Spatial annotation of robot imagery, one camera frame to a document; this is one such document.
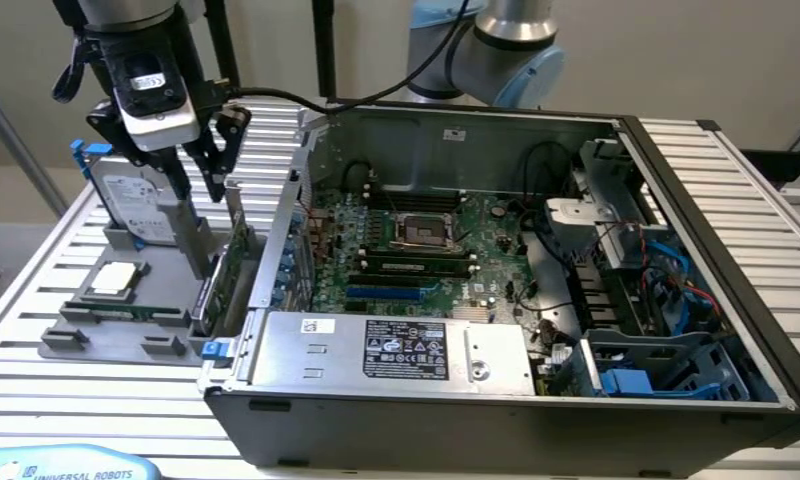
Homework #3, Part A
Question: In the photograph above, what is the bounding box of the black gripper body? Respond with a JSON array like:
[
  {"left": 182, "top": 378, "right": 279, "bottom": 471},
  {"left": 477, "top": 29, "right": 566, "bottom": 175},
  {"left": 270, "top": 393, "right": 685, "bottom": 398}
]
[{"left": 83, "top": 7, "right": 234, "bottom": 146}]

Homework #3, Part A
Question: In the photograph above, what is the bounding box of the silver power supply unit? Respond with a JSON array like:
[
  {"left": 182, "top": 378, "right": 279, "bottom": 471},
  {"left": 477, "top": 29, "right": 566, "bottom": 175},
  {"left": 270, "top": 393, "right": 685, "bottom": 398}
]
[{"left": 246, "top": 310, "right": 539, "bottom": 398}]

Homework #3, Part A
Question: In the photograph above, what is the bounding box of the green graphics card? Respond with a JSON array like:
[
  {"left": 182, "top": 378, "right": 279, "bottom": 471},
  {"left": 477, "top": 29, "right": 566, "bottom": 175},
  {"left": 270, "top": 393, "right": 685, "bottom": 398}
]
[{"left": 196, "top": 178, "right": 270, "bottom": 337}]

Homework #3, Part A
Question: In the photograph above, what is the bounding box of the green RAM stick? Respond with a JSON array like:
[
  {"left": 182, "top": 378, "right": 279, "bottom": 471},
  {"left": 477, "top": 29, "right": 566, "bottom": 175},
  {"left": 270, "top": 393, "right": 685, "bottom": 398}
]
[{"left": 72, "top": 299, "right": 190, "bottom": 322}]

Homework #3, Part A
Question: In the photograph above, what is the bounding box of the green motherboard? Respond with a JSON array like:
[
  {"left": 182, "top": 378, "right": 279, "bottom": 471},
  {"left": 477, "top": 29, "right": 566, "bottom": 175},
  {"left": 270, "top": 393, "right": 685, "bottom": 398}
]
[{"left": 299, "top": 189, "right": 543, "bottom": 322}]

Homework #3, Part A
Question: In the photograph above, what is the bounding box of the silver CPU chip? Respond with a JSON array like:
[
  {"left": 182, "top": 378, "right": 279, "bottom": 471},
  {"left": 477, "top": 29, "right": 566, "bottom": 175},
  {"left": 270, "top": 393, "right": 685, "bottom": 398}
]
[{"left": 88, "top": 261, "right": 143, "bottom": 294}]

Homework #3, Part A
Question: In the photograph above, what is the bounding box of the grey metal pole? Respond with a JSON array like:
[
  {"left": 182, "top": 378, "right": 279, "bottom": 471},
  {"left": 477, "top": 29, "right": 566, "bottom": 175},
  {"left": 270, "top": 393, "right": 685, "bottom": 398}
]
[{"left": 0, "top": 63, "right": 70, "bottom": 217}]

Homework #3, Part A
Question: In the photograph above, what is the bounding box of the RAM stick with white label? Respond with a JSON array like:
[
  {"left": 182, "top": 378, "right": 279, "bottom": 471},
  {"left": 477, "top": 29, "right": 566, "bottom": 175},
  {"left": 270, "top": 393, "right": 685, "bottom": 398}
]
[{"left": 359, "top": 258, "right": 475, "bottom": 276}]

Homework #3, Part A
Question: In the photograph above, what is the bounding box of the hard disk with blue rails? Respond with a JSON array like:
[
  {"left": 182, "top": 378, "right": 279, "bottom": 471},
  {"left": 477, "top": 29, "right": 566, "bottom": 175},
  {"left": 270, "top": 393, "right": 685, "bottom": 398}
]
[{"left": 71, "top": 139, "right": 190, "bottom": 251}]

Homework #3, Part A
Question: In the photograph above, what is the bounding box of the CPU socket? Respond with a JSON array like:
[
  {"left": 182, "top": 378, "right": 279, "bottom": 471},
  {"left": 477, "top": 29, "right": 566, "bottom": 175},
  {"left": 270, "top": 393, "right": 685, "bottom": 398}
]
[{"left": 386, "top": 211, "right": 461, "bottom": 250}]

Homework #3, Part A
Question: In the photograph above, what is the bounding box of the black RAM slot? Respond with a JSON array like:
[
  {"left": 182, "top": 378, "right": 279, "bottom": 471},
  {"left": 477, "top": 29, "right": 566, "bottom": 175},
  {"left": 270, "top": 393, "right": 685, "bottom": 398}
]
[
  {"left": 358, "top": 248, "right": 473, "bottom": 261},
  {"left": 371, "top": 191, "right": 463, "bottom": 202}
]

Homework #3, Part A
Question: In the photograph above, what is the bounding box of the black open PC case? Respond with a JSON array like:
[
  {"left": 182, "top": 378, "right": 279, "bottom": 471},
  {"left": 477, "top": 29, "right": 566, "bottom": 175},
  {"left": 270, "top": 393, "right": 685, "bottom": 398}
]
[{"left": 203, "top": 99, "right": 800, "bottom": 476}]

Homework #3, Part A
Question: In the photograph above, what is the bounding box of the blue expansion slot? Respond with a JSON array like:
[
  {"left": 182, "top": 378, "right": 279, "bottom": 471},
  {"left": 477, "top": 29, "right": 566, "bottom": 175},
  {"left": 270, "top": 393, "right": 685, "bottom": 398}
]
[{"left": 345, "top": 284, "right": 425, "bottom": 302}]

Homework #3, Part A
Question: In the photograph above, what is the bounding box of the black expansion slot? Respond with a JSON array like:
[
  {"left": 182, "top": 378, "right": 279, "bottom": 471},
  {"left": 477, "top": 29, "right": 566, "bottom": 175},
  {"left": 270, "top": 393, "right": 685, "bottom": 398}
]
[{"left": 346, "top": 273, "right": 425, "bottom": 289}]

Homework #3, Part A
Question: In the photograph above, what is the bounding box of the blue Universal Robots cap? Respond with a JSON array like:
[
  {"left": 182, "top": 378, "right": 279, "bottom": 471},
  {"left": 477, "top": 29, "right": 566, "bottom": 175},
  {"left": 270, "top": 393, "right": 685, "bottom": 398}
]
[{"left": 0, "top": 443, "right": 166, "bottom": 480}]

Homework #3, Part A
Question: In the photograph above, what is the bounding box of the black frame post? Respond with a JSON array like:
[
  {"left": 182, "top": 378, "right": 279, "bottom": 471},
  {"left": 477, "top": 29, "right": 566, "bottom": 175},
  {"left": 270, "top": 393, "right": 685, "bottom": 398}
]
[
  {"left": 202, "top": 0, "right": 243, "bottom": 90},
  {"left": 311, "top": 0, "right": 341, "bottom": 103}
]

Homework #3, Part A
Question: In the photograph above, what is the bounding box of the blue cable loop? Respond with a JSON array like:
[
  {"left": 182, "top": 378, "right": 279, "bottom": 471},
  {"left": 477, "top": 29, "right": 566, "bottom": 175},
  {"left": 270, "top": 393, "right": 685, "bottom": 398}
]
[{"left": 52, "top": 33, "right": 87, "bottom": 105}]

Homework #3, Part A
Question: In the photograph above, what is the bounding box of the grey parts rack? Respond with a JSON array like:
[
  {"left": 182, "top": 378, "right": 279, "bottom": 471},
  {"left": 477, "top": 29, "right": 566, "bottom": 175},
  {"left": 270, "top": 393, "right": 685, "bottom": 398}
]
[{"left": 38, "top": 199, "right": 269, "bottom": 369}]

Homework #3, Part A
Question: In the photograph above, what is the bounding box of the grey blue disk bay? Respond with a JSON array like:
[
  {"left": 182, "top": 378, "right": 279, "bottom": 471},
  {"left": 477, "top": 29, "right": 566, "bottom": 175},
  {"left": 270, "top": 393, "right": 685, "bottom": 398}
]
[{"left": 577, "top": 327, "right": 760, "bottom": 404}]

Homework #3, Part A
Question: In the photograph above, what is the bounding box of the red black twisted wire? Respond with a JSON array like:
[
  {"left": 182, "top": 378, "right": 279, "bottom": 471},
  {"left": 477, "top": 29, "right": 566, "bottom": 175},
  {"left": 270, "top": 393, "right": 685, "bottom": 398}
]
[{"left": 598, "top": 221, "right": 645, "bottom": 252}]

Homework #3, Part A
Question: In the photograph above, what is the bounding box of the black cable loop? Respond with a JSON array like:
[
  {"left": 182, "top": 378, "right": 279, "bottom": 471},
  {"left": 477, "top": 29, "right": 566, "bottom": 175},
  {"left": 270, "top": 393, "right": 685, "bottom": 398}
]
[
  {"left": 522, "top": 141, "right": 581, "bottom": 192},
  {"left": 342, "top": 159, "right": 377, "bottom": 192}
]

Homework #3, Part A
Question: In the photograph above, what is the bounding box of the grey metal drive cage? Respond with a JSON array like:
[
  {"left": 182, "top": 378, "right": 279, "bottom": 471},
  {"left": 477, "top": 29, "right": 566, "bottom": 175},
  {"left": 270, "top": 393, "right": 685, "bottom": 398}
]
[{"left": 543, "top": 138, "right": 673, "bottom": 269}]

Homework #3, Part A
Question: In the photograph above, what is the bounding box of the black box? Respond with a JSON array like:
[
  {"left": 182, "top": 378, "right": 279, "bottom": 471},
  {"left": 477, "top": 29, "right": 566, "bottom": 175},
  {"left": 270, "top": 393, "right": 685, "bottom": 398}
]
[{"left": 740, "top": 148, "right": 800, "bottom": 194}]

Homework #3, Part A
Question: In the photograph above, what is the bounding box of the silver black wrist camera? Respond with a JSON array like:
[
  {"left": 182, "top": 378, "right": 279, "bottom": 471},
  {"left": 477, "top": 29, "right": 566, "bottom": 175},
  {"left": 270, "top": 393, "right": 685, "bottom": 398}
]
[{"left": 102, "top": 35, "right": 200, "bottom": 152}]

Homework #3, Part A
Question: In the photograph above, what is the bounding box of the blue wire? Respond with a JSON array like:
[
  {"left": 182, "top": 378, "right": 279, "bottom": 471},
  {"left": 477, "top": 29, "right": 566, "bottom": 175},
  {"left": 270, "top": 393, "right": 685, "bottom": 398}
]
[{"left": 640, "top": 238, "right": 710, "bottom": 332}]

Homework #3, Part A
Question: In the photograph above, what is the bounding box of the black camera cable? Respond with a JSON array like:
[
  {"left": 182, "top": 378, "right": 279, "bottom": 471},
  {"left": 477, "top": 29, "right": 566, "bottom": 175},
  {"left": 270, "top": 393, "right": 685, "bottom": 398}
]
[{"left": 223, "top": 9, "right": 489, "bottom": 114}]

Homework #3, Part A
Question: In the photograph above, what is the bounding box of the blue case latch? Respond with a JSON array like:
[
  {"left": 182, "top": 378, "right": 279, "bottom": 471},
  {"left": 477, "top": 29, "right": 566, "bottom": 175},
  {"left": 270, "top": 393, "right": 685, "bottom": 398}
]
[{"left": 199, "top": 338, "right": 235, "bottom": 363}]

